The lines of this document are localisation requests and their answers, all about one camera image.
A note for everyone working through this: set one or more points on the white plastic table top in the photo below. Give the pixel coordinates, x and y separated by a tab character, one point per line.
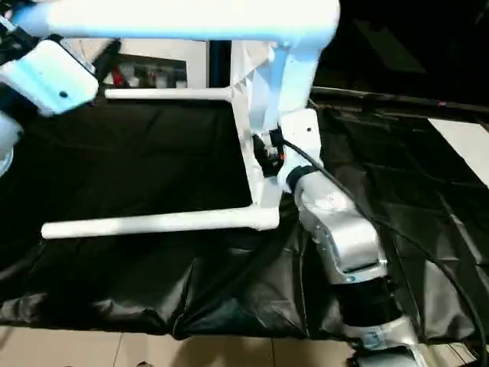
258	191

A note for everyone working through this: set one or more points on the white glass-door cabinet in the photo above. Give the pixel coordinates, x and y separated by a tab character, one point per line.
198	49

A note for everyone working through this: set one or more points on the black table mat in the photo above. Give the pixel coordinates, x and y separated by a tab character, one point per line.
133	160

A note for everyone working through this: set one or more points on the black rod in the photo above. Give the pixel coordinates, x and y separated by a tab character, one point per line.
401	99

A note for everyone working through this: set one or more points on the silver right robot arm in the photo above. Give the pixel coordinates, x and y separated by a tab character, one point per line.
344	229

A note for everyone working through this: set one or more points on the white board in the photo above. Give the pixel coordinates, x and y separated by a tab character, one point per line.
462	141

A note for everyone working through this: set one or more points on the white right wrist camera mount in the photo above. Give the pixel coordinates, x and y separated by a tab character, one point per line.
302	130

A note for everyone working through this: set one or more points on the red item in cabinet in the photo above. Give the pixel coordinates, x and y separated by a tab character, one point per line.
119	78

